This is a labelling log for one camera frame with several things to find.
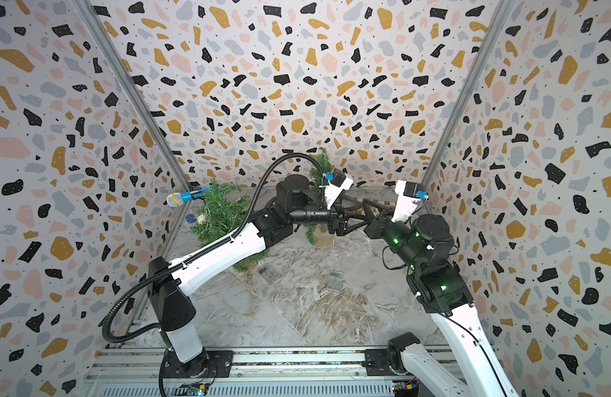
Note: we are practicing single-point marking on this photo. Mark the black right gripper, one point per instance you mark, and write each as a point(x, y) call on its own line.
point(377, 227)

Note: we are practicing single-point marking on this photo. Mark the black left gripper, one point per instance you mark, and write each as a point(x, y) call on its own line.
point(337, 227)

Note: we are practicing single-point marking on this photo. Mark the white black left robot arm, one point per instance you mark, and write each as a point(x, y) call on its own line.
point(295, 204)

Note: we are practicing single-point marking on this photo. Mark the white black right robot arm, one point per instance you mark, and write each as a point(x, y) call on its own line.
point(424, 247)

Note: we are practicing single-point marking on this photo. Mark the green right christmas tree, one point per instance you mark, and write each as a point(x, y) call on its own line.
point(317, 234)

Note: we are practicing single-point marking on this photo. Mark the green christmas tree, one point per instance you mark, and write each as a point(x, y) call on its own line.
point(226, 205)
point(317, 234)

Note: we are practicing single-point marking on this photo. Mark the green left christmas tree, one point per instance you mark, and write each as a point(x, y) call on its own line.
point(226, 205)

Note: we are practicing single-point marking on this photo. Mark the clear battery box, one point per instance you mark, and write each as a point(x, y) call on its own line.
point(335, 281)

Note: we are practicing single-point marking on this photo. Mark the blue toy microphone on stand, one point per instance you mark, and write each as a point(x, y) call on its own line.
point(179, 198)

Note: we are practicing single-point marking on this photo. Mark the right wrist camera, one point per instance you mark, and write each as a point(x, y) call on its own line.
point(409, 198)

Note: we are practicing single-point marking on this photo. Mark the metal right corner post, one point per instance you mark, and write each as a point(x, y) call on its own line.
point(497, 22)

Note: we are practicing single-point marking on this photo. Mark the metal corner post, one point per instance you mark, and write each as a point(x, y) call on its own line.
point(497, 22)
point(87, 14)

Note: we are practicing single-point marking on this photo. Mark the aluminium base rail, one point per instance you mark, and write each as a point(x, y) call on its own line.
point(295, 371)

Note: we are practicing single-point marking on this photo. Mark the metal left corner post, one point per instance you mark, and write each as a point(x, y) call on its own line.
point(87, 14)

